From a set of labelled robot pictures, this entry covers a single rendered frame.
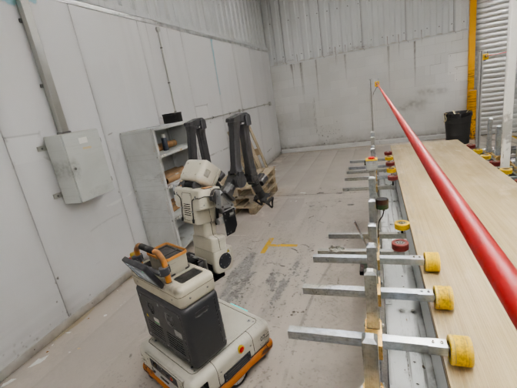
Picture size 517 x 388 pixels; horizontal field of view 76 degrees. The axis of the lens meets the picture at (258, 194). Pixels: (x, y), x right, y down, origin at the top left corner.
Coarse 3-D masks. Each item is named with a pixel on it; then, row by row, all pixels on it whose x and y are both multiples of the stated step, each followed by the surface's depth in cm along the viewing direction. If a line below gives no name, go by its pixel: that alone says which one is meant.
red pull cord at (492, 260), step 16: (384, 96) 106; (416, 144) 28; (432, 160) 22; (432, 176) 19; (448, 192) 16; (448, 208) 15; (464, 208) 14; (464, 224) 13; (480, 224) 12; (480, 240) 11; (480, 256) 11; (496, 256) 10; (496, 272) 9; (512, 272) 9; (496, 288) 9; (512, 288) 9; (512, 304) 8; (512, 320) 8
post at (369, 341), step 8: (368, 336) 76; (376, 336) 76; (368, 344) 75; (376, 344) 74; (368, 352) 75; (376, 352) 75; (368, 360) 76; (376, 360) 75; (368, 368) 77; (376, 368) 76; (368, 376) 77; (376, 376) 77; (368, 384) 78; (376, 384) 77
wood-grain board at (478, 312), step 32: (416, 160) 313; (448, 160) 296; (480, 160) 281; (416, 192) 229; (480, 192) 212; (512, 192) 204; (416, 224) 182; (448, 224) 176; (512, 224) 165; (448, 256) 146; (512, 256) 139; (480, 288) 123; (448, 320) 109; (480, 320) 107; (480, 352) 96; (512, 352) 94; (448, 384) 90; (480, 384) 86; (512, 384) 85
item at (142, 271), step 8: (136, 256) 194; (128, 264) 182; (136, 264) 176; (144, 264) 186; (168, 264) 178; (136, 272) 186; (144, 272) 171; (152, 272) 178; (160, 272) 174; (168, 272) 176; (152, 280) 175; (160, 280) 178; (160, 288) 178
